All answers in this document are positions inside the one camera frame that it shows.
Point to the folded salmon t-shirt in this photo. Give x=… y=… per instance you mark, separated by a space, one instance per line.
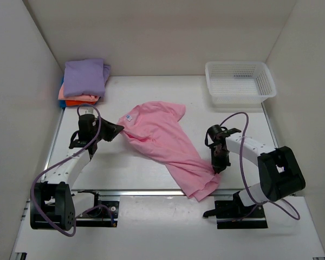
x=88 y=98

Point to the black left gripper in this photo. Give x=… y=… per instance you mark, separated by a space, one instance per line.
x=114 y=129

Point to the folded orange t-shirt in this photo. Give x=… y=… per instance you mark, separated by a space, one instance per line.
x=73 y=103

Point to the white plastic basket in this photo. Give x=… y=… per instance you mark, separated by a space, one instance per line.
x=239 y=82

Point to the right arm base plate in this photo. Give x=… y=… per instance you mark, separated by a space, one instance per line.
x=230 y=216

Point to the folded purple t-shirt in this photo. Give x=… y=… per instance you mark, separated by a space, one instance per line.
x=86 y=77

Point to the aluminium table edge rail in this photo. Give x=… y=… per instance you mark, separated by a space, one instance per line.
x=118 y=168

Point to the folded blue t-shirt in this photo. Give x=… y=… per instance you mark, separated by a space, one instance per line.
x=62 y=103

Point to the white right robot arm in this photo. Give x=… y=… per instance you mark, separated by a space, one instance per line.
x=279 y=172

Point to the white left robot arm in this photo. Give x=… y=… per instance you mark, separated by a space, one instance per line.
x=53 y=205

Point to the pink t-shirt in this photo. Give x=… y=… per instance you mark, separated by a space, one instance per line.
x=153 y=129

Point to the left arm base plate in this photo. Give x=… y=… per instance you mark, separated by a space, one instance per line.
x=101 y=217

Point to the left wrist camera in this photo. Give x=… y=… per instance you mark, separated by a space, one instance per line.
x=88 y=110

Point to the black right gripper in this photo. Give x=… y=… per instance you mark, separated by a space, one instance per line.
x=218 y=166

